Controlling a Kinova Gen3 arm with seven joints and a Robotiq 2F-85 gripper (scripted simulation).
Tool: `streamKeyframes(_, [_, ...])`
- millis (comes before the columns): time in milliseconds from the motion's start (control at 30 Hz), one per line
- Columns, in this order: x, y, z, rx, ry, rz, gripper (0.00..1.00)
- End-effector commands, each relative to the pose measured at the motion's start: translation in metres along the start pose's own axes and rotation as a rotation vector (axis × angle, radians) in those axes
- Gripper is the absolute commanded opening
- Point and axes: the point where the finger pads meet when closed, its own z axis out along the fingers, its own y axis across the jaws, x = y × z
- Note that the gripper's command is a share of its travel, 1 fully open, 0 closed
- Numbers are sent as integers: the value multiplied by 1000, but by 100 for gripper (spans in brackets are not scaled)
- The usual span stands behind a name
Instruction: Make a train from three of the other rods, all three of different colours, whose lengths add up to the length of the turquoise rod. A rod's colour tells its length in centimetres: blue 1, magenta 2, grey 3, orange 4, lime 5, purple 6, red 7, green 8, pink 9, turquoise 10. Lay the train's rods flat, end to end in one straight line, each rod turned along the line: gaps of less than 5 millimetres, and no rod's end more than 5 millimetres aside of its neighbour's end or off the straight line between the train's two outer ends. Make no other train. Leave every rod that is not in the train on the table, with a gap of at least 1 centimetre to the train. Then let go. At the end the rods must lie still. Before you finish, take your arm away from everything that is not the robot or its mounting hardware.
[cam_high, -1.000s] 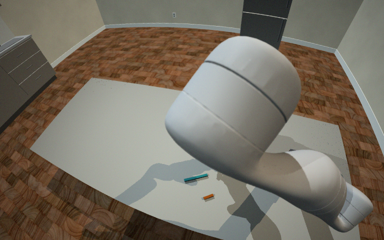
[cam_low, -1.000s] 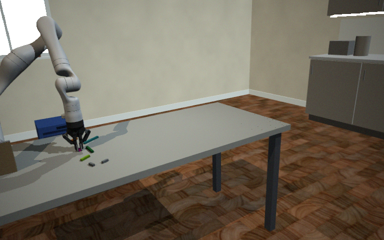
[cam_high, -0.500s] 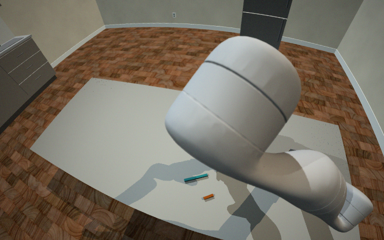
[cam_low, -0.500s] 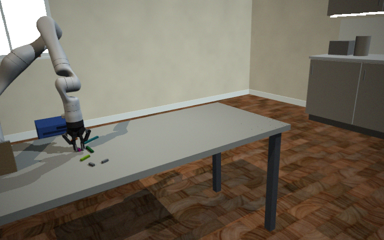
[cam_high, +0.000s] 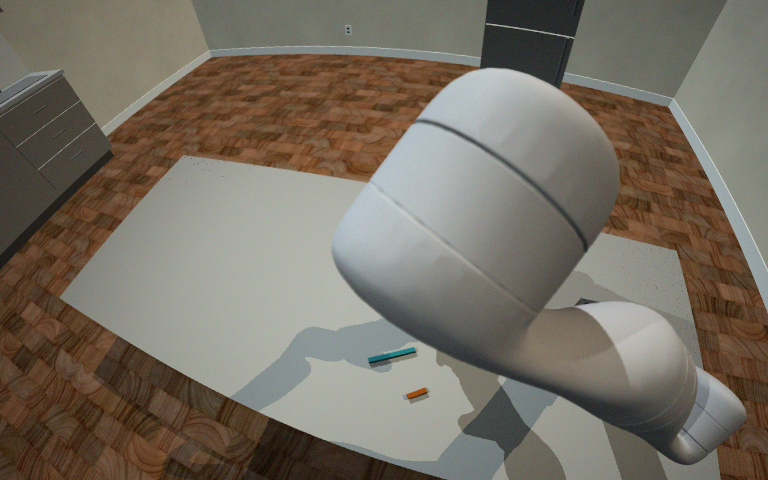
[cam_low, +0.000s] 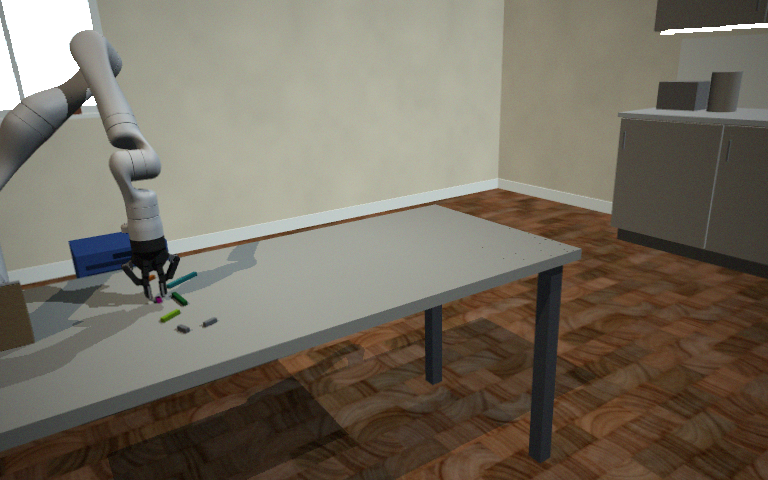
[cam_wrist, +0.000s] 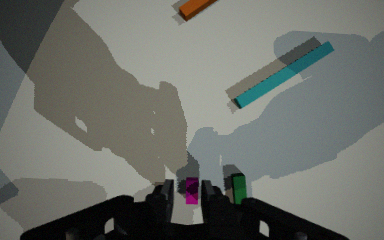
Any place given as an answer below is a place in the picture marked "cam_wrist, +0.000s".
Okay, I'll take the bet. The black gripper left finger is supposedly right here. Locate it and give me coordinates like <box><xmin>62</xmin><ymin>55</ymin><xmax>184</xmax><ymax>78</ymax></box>
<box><xmin>20</xmin><ymin>179</ymin><xmax>174</xmax><ymax>240</ymax></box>

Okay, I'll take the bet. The magenta block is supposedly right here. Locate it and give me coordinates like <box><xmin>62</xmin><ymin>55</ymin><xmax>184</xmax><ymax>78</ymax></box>
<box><xmin>186</xmin><ymin>177</ymin><xmax>198</xmax><ymax>204</ymax></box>

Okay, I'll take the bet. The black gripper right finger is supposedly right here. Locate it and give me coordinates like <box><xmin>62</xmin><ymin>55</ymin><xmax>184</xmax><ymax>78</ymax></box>
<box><xmin>201</xmin><ymin>180</ymin><xmax>349</xmax><ymax>240</ymax></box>

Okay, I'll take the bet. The turquoise rod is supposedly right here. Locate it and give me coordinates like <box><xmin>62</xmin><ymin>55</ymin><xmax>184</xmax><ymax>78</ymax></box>
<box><xmin>233</xmin><ymin>41</ymin><xmax>334</xmax><ymax>109</ymax></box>

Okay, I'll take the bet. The orange rectangular bar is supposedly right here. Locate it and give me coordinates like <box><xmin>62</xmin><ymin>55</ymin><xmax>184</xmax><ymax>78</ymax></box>
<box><xmin>179</xmin><ymin>0</ymin><xmax>217</xmax><ymax>22</ymax></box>

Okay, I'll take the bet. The dark green rod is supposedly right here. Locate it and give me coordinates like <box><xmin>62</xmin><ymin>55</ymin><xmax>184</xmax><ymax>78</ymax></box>
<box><xmin>231</xmin><ymin>173</ymin><xmax>247</xmax><ymax>204</ymax></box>

